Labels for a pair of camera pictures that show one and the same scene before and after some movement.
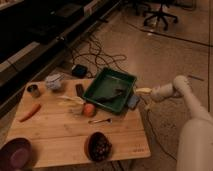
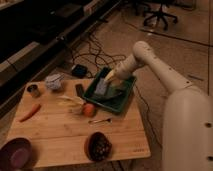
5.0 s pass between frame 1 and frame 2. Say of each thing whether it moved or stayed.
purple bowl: stayed
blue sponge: moved
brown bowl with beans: stayed
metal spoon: stayed
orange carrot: stayed
